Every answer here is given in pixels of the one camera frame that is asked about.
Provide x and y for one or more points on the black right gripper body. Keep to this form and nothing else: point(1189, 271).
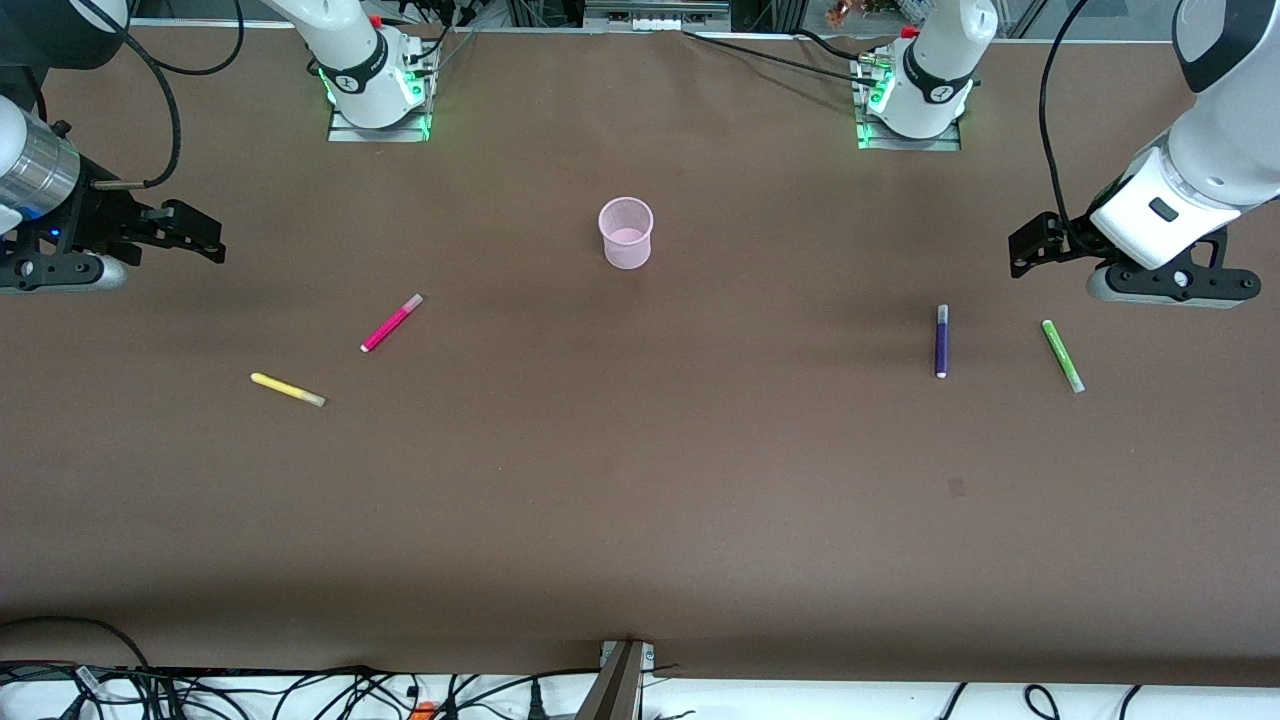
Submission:
point(102, 222)

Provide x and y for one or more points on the orange connector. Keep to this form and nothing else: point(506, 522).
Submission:
point(424, 711)

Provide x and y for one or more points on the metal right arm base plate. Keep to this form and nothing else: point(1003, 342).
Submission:
point(345, 133)

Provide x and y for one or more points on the purple marker pen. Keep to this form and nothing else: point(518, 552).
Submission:
point(941, 342)

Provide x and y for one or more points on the pink translucent pen holder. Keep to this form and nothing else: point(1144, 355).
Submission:
point(626, 235)

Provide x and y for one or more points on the pink marker pen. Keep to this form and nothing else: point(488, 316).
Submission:
point(390, 324)

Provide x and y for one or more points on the yellow marker pen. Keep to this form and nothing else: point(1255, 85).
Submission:
point(285, 389)

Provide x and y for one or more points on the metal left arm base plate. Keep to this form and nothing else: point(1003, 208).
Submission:
point(872, 135)

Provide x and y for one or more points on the grey metal table bracket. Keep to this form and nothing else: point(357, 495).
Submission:
point(615, 690)

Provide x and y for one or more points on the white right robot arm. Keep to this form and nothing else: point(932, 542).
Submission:
point(350, 55)

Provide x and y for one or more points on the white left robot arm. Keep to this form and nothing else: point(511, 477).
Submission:
point(1230, 140)

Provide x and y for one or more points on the green marker pen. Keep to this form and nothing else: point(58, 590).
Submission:
point(1062, 356)

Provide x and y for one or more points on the aluminium rack frame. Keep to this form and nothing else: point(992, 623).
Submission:
point(655, 15)

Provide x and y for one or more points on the orange background clutter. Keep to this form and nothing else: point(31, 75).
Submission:
point(865, 12)

